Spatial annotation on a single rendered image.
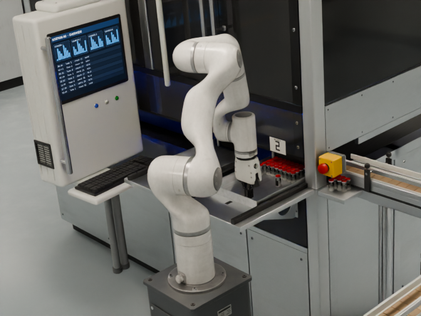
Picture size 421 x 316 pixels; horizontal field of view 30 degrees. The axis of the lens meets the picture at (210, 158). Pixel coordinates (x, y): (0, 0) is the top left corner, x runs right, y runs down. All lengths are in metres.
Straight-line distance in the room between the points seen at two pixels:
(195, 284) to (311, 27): 1.00
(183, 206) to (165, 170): 0.13
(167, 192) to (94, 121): 1.20
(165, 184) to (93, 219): 2.19
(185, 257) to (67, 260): 2.17
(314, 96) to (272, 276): 0.91
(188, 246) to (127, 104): 1.33
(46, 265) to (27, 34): 1.68
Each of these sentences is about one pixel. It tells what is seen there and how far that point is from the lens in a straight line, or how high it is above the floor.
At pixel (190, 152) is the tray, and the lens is 3.45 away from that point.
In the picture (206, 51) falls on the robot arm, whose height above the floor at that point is 1.56.
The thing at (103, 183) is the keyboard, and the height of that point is 0.83.
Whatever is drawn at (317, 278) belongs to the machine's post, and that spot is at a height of 0.48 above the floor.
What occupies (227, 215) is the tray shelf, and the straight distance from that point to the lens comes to 2.91.
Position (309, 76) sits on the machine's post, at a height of 1.34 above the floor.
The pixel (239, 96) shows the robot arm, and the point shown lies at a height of 1.34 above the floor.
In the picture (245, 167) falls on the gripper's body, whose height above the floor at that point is 1.04.
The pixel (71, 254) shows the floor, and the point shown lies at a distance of 4.65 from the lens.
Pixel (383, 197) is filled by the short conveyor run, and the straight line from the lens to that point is 3.01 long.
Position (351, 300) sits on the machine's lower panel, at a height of 0.28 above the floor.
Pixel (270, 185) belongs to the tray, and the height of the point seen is 0.88.
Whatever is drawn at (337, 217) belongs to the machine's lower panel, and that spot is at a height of 0.71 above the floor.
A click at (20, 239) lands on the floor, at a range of 4.93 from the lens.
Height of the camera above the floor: 2.20
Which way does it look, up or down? 23 degrees down
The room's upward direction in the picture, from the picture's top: 5 degrees counter-clockwise
